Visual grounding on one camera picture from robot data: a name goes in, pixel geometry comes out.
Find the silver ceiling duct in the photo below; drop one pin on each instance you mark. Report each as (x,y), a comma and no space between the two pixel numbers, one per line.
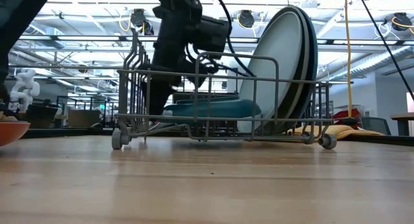
(381,60)

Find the grey laptop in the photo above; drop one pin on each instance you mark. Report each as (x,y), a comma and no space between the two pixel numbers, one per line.
(82,118)

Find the grey office chair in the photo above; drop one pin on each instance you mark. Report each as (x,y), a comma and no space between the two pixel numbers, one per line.
(375,125)

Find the wooden side desk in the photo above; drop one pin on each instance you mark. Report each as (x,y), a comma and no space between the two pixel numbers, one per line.
(402,116)

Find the large pale blue plate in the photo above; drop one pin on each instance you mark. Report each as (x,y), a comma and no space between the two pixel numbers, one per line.
(275,72)

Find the pale pink panel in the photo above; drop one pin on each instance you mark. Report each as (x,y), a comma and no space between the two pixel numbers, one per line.
(410,102)

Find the large beige plate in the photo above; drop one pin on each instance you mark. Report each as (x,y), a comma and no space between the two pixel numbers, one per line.
(307,42)

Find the red rounded object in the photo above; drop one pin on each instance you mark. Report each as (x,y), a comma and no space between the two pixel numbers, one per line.
(346,114)

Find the small teal plate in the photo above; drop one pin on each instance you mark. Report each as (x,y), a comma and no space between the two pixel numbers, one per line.
(226,107)

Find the black laptop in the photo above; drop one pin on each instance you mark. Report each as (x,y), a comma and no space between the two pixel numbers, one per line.
(42,117)

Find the small orange plate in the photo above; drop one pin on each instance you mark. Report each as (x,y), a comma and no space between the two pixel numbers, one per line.
(13,131)

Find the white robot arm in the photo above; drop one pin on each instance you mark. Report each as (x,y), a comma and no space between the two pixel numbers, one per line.
(26,85)

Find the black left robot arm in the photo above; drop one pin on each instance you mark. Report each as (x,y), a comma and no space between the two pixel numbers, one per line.
(19,17)

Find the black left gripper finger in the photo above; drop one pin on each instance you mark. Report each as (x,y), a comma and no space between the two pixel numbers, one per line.
(197,72)
(160,94)

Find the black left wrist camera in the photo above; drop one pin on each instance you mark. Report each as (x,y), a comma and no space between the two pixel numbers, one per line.
(213,33)

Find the yellow cloth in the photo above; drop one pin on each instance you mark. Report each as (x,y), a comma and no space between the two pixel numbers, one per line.
(352,132)

